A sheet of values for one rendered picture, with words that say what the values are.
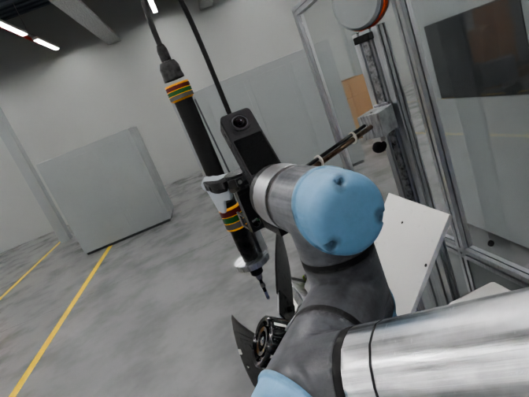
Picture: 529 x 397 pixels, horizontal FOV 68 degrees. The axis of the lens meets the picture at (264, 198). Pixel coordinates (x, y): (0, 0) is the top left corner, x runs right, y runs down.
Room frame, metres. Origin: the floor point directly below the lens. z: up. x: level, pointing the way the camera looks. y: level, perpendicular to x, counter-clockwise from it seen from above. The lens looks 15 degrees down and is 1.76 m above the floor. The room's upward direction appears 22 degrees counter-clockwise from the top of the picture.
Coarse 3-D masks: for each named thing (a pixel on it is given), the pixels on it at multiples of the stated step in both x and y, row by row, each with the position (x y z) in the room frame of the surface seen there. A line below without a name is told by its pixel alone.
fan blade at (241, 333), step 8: (232, 320) 1.11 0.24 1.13; (240, 328) 1.03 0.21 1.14; (240, 336) 1.04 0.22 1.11; (248, 336) 0.98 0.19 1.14; (240, 344) 1.06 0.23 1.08; (248, 344) 0.99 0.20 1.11; (248, 352) 1.01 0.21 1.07; (248, 360) 1.02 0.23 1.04; (256, 368) 0.99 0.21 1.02; (256, 376) 1.00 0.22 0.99; (256, 384) 1.01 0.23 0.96
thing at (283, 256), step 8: (280, 240) 1.05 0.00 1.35; (280, 248) 1.03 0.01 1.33; (280, 256) 1.01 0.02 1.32; (280, 264) 0.98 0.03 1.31; (288, 264) 1.08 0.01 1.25; (280, 272) 0.96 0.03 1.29; (288, 272) 1.04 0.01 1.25; (280, 280) 0.94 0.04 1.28; (288, 280) 1.00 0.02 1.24; (280, 288) 0.92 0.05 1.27; (288, 288) 0.98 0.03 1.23; (288, 296) 0.95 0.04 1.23
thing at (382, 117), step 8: (384, 104) 1.16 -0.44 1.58; (368, 112) 1.15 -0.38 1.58; (376, 112) 1.10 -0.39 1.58; (384, 112) 1.10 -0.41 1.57; (392, 112) 1.13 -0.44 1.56; (360, 120) 1.12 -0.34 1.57; (368, 120) 1.10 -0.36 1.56; (376, 120) 1.09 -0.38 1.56; (384, 120) 1.09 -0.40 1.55; (392, 120) 1.12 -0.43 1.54; (376, 128) 1.09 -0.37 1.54; (384, 128) 1.08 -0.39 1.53; (392, 128) 1.11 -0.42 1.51; (368, 136) 1.12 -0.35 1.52; (376, 136) 1.10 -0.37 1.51
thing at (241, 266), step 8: (256, 224) 0.73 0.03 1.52; (256, 232) 0.73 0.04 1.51; (256, 240) 0.73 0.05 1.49; (256, 248) 0.73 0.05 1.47; (264, 248) 0.73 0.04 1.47; (264, 256) 0.70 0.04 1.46; (240, 264) 0.71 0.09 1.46; (248, 264) 0.70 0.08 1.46; (256, 264) 0.69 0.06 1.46; (240, 272) 0.70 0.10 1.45; (248, 272) 0.69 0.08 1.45
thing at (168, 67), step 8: (160, 48) 0.71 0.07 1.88; (160, 56) 0.71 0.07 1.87; (168, 56) 0.72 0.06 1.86; (168, 64) 0.71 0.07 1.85; (176, 64) 0.71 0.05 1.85; (168, 72) 0.70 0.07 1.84; (176, 72) 0.71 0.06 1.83; (168, 80) 0.74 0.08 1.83; (232, 232) 0.71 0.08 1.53; (240, 232) 0.70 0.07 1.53; (248, 232) 0.71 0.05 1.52; (240, 240) 0.70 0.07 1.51; (248, 240) 0.71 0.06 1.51; (240, 248) 0.71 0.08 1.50; (248, 248) 0.70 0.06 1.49; (248, 256) 0.71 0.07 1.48; (256, 256) 0.71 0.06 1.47; (256, 272) 0.71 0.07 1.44
